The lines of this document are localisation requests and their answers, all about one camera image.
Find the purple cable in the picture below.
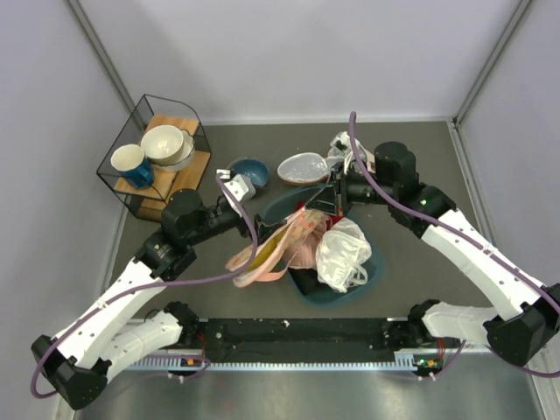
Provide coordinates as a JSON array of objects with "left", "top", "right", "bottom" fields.
[
  {"left": 347, "top": 110, "right": 560, "bottom": 382},
  {"left": 29, "top": 174, "right": 259, "bottom": 402}
]

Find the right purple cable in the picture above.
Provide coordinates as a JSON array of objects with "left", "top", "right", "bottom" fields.
[{"left": 347, "top": 110, "right": 560, "bottom": 382}]

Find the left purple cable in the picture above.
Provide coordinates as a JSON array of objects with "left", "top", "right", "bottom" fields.
[{"left": 29, "top": 174, "right": 259, "bottom": 402}]

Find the black wire wooden shelf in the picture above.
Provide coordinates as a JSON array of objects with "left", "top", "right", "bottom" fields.
[{"left": 96, "top": 94, "right": 212, "bottom": 221}]

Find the red bra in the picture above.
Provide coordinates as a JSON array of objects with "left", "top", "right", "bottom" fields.
[{"left": 294, "top": 200, "right": 343, "bottom": 230}]

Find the black garment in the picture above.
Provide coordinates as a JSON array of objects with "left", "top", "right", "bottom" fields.
[{"left": 290, "top": 269, "right": 326, "bottom": 296}]

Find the yellow bra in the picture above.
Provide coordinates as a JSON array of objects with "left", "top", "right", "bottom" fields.
[{"left": 248, "top": 237, "right": 284, "bottom": 270}]

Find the cream ceramic bowl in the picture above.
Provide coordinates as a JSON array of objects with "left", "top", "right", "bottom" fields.
[{"left": 140, "top": 125, "right": 184, "bottom": 165}]

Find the floral mesh laundry bag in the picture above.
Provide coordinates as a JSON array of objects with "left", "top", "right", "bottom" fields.
[{"left": 233, "top": 209, "right": 328, "bottom": 288}]

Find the blue mug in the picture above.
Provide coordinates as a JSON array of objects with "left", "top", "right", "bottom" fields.
[{"left": 110, "top": 144, "right": 155, "bottom": 189}]

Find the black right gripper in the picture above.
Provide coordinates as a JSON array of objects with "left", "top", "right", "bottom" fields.
[{"left": 305, "top": 161, "right": 396, "bottom": 218}]

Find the white insulated lunch bag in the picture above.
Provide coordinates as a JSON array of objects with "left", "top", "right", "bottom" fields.
[{"left": 276, "top": 152, "right": 343, "bottom": 186}]

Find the pink bra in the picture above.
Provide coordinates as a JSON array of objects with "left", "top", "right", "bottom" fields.
[{"left": 284, "top": 210, "right": 332, "bottom": 270}]

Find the dark blue ceramic bowl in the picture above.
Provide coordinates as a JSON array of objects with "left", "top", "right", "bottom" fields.
[{"left": 227, "top": 157, "right": 270, "bottom": 188}]

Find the white bowl underneath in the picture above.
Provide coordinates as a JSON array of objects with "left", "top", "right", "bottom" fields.
[{"left": 153, "top": 129, "right": 195, "bottom": 172}]

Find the teal plastic basin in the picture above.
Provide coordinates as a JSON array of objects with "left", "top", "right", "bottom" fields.
[{"left": 253, "top": 187, "right": 386, "bottom": 309}]

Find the white bra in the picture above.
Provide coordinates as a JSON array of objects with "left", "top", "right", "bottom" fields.
[{"left": 316, "top": 218, "right": 373, "bottom": 293}]

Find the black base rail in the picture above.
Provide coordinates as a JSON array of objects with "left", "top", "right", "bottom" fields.
[{"left": 148, "top": 317, "right": 443, "bottom": 363}]

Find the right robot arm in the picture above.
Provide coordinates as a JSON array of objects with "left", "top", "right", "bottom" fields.
[{"left": 309, "top": 140, "right": 559, "bottom": 367}]

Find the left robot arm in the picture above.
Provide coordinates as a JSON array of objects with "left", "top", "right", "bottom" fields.
[{"left": 31, "top": 181, "right": 301, "bottom": 410}]

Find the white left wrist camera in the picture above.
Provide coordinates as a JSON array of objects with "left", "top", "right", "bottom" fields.
[{"left": 216, "top": 169, "right": 256, "bottom": 206}]

